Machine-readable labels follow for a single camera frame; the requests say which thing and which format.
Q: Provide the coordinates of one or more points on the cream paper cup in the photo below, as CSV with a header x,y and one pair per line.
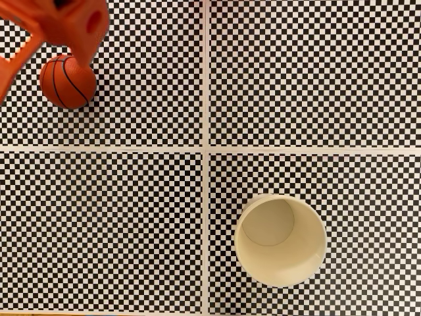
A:
x,y
283,260

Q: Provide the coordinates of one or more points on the orange mini basketball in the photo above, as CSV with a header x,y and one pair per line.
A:
x,y
67,85

